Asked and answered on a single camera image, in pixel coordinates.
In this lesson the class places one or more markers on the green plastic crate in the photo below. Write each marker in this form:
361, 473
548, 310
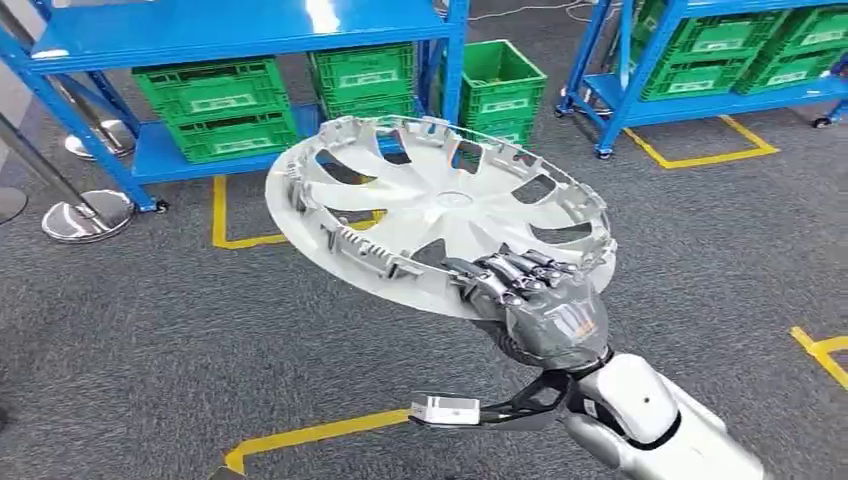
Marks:
696, 79
818, 30
371, 107
232, 139
500, 83
729, 36
510, 132
363, 73
788, 73
212, 89

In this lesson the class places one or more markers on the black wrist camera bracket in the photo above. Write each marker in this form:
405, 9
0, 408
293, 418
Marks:
530, 401

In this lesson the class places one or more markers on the blue metal shelf rack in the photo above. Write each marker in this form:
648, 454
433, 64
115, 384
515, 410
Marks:
232, 26
696, 106

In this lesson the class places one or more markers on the silver plastic wheel hubcap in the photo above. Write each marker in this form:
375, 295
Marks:
437, 199

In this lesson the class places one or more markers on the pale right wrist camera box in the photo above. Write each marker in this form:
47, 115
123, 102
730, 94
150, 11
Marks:
445, 409

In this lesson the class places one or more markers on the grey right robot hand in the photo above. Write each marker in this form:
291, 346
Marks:
556, 318

